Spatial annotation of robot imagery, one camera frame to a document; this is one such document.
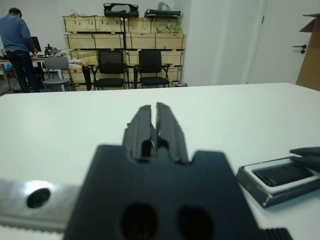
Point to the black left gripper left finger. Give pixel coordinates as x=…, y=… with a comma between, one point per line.
x=138, y=132

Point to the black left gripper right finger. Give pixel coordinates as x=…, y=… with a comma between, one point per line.
x=172, y=135

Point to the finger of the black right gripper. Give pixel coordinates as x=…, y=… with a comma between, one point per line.
x=312, y=163
x=311, y=151

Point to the black box base white insert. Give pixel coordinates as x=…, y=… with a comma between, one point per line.
x=252, y=185

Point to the brown cardboard box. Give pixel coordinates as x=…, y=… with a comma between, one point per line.
x=312, y=55

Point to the black mesh chair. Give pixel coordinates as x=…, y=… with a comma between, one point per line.
x=150, y=60
x=111, y=60

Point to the grey chair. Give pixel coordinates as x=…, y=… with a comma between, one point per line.
x=56, y=63

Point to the white door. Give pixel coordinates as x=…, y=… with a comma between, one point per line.
x=275, y=37

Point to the long black bag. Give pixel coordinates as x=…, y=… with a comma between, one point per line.
x=162, y=13

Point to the black bag with white openings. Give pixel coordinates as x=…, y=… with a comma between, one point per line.
x=110, y=13

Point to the clear plastic bag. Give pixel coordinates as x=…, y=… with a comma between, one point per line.
x=166, y=6

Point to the black computer monitor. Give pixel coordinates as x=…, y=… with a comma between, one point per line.
x=37, y=43

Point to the person in blue jacket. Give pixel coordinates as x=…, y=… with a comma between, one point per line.
x=15, y=35

